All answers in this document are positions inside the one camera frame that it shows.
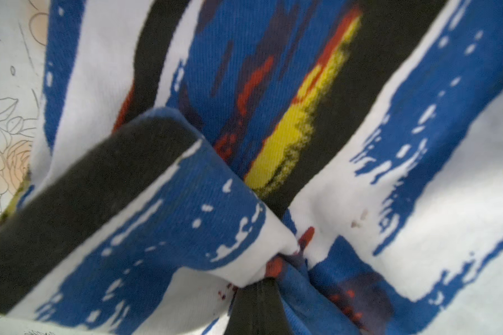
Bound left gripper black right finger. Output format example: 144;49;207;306
257;280;292;335

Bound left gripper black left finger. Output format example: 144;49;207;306
224;284;259;335

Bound blue patterned long pants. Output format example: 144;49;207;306
0;1;503;334

